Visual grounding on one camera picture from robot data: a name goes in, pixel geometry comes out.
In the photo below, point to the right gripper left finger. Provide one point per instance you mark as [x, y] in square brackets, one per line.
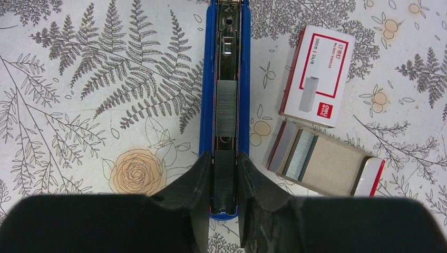
[181, 210]

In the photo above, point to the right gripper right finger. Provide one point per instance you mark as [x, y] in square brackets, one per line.
[267, 214]

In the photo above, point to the staples box tray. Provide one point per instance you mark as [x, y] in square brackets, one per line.
[323, 164]

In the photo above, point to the blue stapler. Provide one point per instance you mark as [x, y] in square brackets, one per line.
[227, 57]

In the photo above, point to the grey staple strip block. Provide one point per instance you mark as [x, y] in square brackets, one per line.
[226, 94]

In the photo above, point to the floral table mat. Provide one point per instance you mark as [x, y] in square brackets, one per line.
[101, 107]

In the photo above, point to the red white staples box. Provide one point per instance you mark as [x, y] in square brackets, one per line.
[318, 75]

